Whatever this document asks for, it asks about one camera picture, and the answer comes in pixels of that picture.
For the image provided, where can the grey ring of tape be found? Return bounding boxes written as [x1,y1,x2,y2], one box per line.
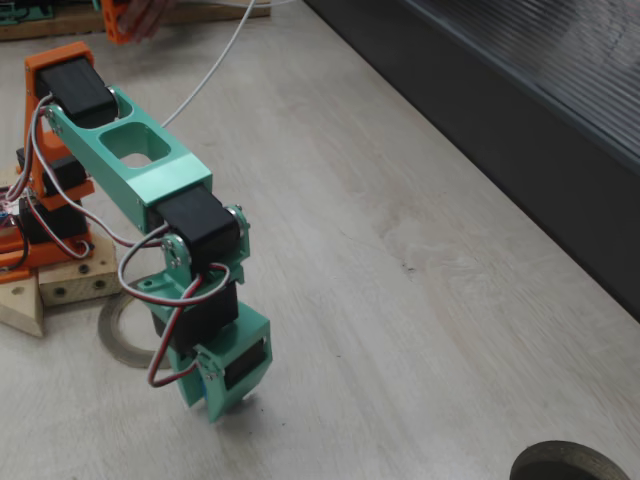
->
[97,282,174,370]

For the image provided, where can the person's hand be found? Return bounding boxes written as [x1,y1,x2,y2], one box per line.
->
[117,0,176,41]

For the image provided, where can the round desk cable hole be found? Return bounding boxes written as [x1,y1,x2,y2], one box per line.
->
[509,439,632,480]

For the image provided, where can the thin white cable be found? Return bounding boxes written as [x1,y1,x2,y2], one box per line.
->
[160,0,296,129]

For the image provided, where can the red white black servo wires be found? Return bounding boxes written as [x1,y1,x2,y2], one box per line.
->
[4,92,231,389]

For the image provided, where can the grey partition with ribbed glass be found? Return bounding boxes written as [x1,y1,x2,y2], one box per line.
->
[304,0,640,324]

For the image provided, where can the orange board holder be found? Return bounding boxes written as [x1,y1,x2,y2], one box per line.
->
[0,227,32,285]

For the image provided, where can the short wooden base block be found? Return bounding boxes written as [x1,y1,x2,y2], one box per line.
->
[38,234,123,307]

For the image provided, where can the long wooden plank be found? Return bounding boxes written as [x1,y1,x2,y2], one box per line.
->
[0,272,46,339]

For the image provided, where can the flat wooden board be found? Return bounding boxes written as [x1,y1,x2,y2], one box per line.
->
[0,0,271,42]

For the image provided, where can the orange and green leader arm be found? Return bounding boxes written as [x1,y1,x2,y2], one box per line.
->
[0,0,137,46]

